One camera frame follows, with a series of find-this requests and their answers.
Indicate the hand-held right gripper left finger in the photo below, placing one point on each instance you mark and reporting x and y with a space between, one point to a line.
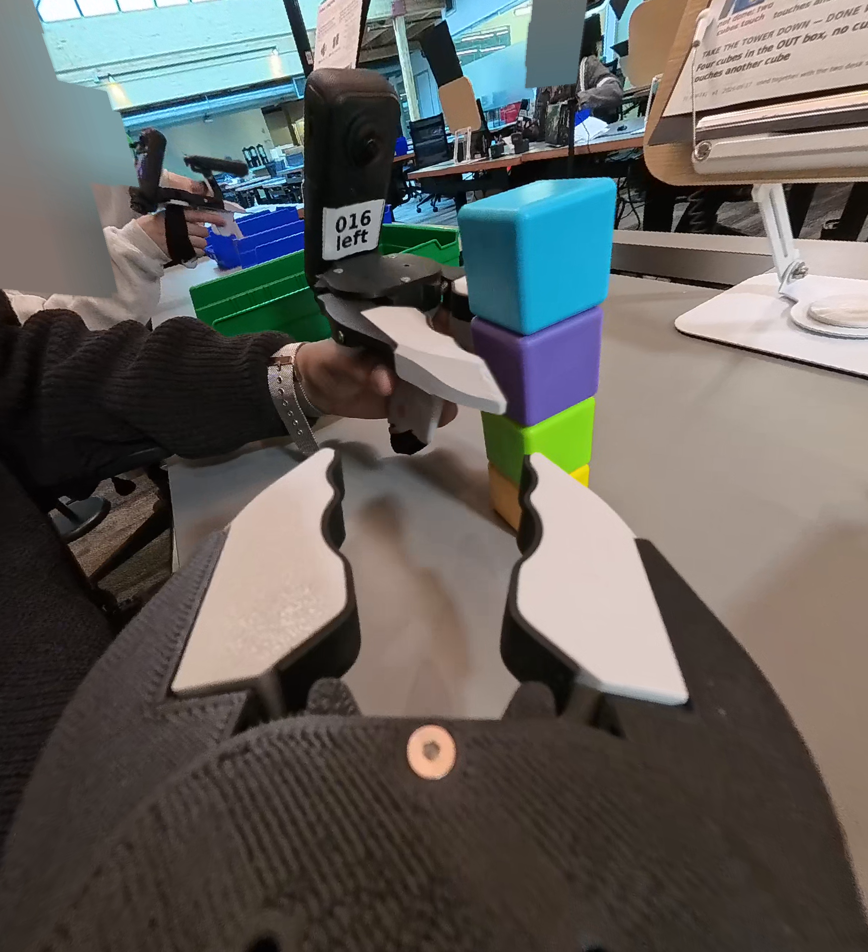
270 595

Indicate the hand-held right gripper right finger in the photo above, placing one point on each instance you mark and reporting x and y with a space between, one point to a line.
597 610

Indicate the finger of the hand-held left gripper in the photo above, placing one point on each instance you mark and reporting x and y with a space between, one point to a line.
460 286
441 364

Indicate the blue cube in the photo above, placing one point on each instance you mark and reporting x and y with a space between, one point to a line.
538 253

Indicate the purple cube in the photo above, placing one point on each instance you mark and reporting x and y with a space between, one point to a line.
538 364

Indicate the lime green cube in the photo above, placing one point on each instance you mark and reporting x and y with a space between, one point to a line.
545 439

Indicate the yellow cube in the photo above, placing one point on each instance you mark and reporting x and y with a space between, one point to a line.
504 498

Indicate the green plastic bin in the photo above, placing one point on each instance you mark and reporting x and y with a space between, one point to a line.
255 305

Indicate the person's left forearm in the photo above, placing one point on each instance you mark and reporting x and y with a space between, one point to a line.
144 387

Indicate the background office desk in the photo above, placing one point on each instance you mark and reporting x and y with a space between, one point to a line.
538 145

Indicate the grey desk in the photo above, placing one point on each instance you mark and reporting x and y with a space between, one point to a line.
738 483

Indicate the person's left hand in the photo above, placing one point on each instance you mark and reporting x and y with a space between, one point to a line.
344 379

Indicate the black office chair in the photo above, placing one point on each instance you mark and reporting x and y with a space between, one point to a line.
428 141

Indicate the cardboard instruction board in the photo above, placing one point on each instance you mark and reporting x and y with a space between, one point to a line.
337 33

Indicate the cardboard panel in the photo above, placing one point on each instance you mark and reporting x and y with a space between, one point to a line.
460 104

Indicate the blue plastic bin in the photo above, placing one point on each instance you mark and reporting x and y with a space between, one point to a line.
263 234

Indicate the black diagonal support pole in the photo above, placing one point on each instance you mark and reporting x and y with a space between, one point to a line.
298 33

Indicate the person's black sweater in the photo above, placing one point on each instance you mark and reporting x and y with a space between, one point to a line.
17 669

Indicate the background wooden document stand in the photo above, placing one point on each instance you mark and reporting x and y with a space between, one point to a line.
653 44

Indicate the printed instruction sheet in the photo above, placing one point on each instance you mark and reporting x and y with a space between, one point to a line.
798 44

